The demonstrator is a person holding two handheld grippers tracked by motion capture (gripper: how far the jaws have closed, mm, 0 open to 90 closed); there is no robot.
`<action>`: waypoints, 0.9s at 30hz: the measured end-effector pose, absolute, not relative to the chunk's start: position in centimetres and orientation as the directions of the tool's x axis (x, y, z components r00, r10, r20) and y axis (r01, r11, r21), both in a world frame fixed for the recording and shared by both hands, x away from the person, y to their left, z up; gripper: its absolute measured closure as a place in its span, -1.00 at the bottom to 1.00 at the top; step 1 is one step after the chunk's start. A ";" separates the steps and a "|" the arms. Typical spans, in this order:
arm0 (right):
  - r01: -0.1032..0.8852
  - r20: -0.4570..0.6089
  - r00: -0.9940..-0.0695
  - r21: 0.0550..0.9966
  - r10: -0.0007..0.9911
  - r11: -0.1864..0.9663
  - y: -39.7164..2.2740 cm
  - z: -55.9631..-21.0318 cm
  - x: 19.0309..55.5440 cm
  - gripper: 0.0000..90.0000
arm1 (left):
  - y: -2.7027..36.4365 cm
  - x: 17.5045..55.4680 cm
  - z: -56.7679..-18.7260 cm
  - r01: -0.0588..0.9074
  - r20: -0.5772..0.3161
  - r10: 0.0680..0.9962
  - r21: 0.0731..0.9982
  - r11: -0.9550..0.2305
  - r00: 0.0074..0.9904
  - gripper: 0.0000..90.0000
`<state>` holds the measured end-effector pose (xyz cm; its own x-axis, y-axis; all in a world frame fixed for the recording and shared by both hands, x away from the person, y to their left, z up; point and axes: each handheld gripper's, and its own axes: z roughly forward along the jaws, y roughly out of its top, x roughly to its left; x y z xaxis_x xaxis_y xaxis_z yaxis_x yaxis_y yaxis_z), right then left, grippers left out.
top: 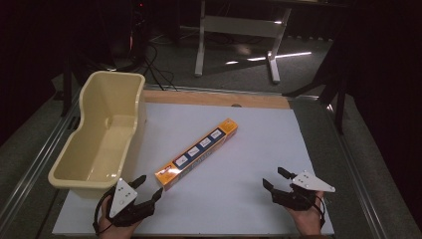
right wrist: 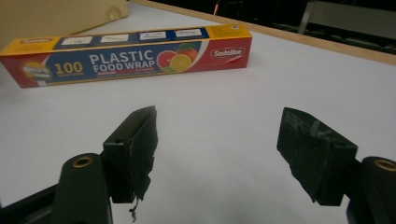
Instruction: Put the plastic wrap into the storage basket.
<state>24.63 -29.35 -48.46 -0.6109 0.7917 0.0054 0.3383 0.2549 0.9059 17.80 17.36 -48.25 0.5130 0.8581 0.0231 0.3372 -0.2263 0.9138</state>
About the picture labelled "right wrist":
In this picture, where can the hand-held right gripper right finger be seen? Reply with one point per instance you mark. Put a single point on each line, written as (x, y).
(314, 149)

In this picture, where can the plastic wrap box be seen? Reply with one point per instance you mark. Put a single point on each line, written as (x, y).
(124, 59)

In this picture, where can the grey metal frame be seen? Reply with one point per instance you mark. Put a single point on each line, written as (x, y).
(348, 18)

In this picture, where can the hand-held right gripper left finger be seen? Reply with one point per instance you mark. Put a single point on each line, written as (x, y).
(130, 155)

